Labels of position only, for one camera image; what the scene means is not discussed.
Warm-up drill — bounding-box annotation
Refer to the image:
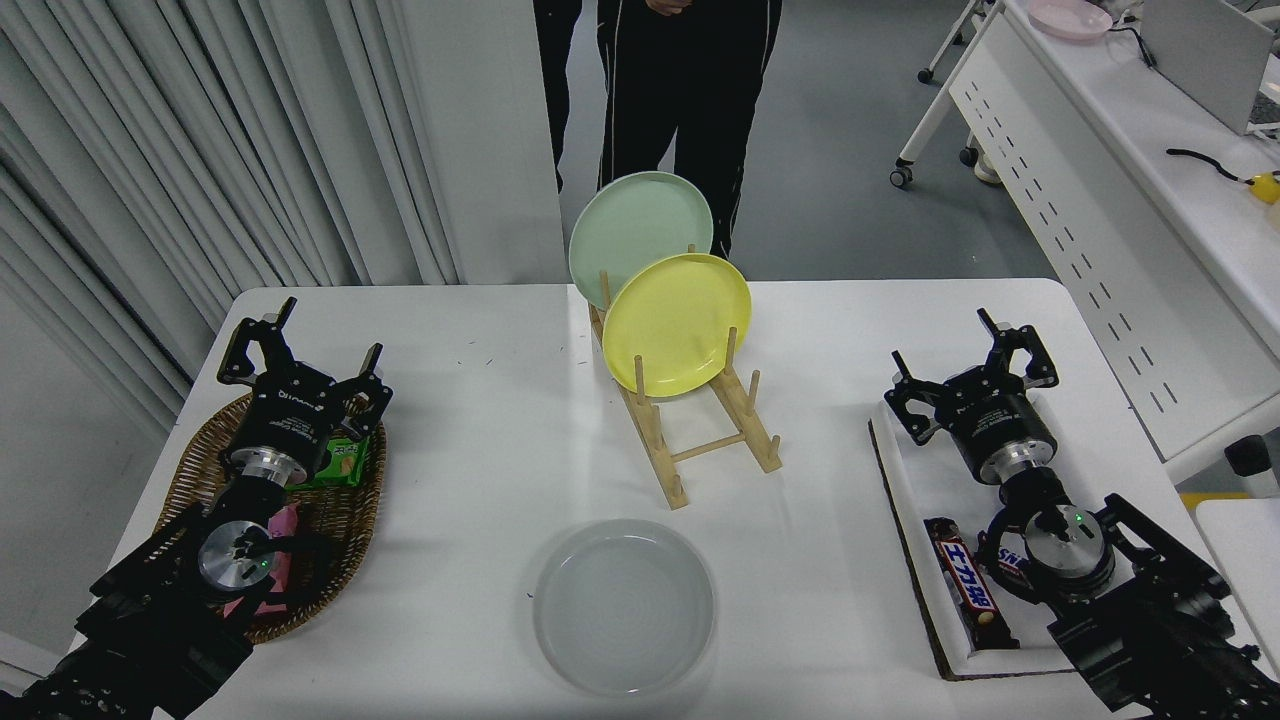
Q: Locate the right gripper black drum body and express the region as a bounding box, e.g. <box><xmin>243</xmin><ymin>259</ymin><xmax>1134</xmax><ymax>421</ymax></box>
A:
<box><xmin>943</xmin><ymin>368</ymin><xmax>1059</xmax><ymax>471</ymax></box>

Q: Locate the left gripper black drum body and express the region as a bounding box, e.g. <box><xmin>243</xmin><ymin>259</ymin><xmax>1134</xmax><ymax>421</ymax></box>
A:
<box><xmin>235</xmin><ymin>362</ymin><xmax>346</xmax><ymax>479</ymax></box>

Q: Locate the grey plate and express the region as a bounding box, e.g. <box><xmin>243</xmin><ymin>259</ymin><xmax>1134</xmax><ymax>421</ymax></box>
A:
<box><xmin>532</xmin><ymin>518</ymin><xmax>717</xmax><ymax>698</ymax></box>

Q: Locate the yellow plate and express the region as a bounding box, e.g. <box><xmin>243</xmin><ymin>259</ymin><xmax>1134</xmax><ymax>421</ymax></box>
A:
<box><xmin>602</xmin><ymin>252</ymin><xmax>753</xmax><ymax>398</ymax></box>

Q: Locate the wooden plate rack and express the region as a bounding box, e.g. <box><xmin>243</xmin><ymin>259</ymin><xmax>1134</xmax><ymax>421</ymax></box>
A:
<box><xmin>588</xmin><ymin>243</ymin><xmax>783</xmax><ymax>511</ymax></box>

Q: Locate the pale green plate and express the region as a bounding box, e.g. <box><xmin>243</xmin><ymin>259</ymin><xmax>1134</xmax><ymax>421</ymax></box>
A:
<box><xmin>568</xmin><ymin>171</ymin><xmax>715</xmax><ymax>311</ymax></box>

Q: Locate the pink plate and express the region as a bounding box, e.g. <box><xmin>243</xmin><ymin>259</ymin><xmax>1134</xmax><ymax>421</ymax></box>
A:
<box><xmin>1026</xmin><ymin>0</ymin><xmax>1114</xmax><ymax>41</ymax></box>

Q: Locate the green snack packet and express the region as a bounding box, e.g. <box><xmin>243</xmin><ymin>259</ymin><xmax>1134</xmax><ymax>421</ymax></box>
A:
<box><xmin>295</xmin><ymin>435</ymin><xmax>369</xmax><ymax>489</ymax></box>

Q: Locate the white rectangular tray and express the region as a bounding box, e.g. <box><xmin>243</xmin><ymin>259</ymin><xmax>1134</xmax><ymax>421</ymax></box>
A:
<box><xmin>868</xmin><ymin>393</ymin><xmax>1121</xmax><ymax>683</ymax></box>

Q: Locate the pink snack packet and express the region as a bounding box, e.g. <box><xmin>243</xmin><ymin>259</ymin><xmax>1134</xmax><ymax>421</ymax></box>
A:
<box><xmin>222</xmin><ymin>503</ymin><xmax>301</xmax><ymax>619</ymax></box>

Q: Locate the brown wicker basket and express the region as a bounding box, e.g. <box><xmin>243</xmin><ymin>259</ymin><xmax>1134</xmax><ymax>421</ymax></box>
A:
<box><xmin>155</xmin><ymin>390</ymin><xmax>388</xmax><ymax>644</ymax></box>

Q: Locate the brown Snickers bar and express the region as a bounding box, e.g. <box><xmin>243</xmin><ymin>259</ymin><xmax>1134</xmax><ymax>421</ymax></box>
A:
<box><xmin>975</xmin><ymin>531</ymin><xmax>1031</xmax><ymax>591</ymax></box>

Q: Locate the brown snack bar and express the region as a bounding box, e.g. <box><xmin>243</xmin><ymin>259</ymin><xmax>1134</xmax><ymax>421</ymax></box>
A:
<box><xmin>923</xmin><ymin>517</ymin><xmax>1022</xmax><ymax>652</ymax></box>

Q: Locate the grey white curtain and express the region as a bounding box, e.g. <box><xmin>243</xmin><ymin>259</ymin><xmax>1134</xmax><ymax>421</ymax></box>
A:
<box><xmin>0</xmin><ymin>0</ymin><xmax>466</xmax><ymax>441</ymax></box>

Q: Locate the white perforated desk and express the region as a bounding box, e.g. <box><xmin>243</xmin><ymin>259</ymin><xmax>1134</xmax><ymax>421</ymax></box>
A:
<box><xmin>890</xmin><ymin>0</ymin><xmax>1280</xmax><ymax>486</ymax></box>

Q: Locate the black cylinder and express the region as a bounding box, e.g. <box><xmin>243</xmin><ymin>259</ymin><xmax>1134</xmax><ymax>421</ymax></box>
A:
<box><xmin>1224</xmin><ymin>435</ymin><xmax>1280</xmax><ymax>498</ymax></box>

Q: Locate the white side table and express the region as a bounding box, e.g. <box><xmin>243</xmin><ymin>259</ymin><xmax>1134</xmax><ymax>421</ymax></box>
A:
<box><xmin>1195</xmin><ymin>497</ymin><xmax>1280</xmax><ymax>666</ymax></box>

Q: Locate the grey laptop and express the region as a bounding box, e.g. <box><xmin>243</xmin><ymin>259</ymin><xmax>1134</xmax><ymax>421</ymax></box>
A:
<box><xmin>1140</xmin><ymin>0</ymin><xmax>1280</xmax><ymax>137</ymax></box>

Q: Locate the person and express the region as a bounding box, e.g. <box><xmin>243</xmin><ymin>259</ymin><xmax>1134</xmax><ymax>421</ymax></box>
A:
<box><xmin>533</xmin><ymin>0</ymin><xmax>584</xmax><ymax>193</ymax></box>
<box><xmin>597</xmin><ymin>0</ymin><xmax>784</xmax><ymax>261</ymax></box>

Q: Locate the thick black cable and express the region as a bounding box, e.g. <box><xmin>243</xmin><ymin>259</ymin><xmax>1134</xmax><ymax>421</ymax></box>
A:
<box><xmin>1166</xmin><ymin>148</ymin><xmax>1256</xmax><ymax>187</ymax></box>

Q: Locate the thin black cable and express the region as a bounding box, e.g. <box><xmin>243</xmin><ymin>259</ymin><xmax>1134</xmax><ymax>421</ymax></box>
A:
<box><xmin>1108</xmin><ymin>22</ymin><xmax>1158</xmax><ymax>71</ymax></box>

